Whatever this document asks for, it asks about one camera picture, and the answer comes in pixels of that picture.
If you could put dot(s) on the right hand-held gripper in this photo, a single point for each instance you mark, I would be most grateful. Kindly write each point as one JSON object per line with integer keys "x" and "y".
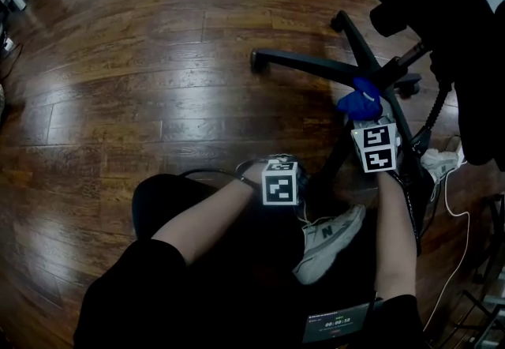
{"x": 376, "y": 150}

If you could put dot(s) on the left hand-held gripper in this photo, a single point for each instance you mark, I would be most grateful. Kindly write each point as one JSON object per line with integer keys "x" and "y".
{"x": 280, "y": 187}

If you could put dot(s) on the blue cloth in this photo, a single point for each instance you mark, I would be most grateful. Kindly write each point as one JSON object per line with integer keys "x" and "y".
{"x": 359, "y": 102}

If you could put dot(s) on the person's left forearm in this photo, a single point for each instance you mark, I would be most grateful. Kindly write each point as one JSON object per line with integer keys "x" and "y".
{"x": 205, "y": 217}

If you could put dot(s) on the person's right forearm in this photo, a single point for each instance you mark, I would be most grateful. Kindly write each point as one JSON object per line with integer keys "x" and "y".
{"x": 394, "y": 245}

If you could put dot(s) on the person's white sneaker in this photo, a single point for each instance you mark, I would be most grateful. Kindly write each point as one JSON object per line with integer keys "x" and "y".
{"x": 438, "y": 163}
{"x": 327, "y": 245}

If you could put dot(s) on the person's black trousers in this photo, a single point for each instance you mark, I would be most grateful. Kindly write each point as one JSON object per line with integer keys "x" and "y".
{"x": 165, "y": 201}

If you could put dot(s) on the black smartphone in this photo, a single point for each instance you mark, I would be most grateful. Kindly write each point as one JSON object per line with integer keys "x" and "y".
{"x": 335, "y": 323}

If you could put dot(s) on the person's black shirt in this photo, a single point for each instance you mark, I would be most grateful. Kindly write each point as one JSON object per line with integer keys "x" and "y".
{"x": 158, "y": 304}

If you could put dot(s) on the black metal rack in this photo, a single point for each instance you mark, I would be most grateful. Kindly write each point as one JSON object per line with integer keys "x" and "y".
{"x": 489, "y": 300}

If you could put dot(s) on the white power strip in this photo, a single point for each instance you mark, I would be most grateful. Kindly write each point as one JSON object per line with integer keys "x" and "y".
{"x": 8, "y": 43}

